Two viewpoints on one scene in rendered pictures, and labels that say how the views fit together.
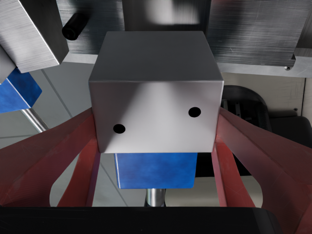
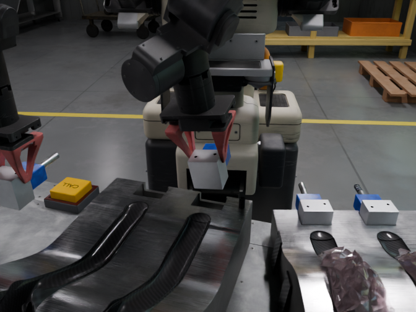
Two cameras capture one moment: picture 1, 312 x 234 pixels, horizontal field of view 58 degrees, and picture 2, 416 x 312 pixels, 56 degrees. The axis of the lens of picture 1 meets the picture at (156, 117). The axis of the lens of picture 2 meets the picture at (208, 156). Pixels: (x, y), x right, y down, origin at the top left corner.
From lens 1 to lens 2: 53 cm
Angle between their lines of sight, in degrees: 28
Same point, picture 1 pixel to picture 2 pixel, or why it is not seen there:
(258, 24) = (177, 197)
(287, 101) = not seen: hidden behind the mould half
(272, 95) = not seen: hidden behind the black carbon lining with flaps
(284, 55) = (171, 189)
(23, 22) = (280, 224)
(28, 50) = (286, 216)
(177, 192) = (248, 159)
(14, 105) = (306, 195)
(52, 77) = not seen: outside the picture
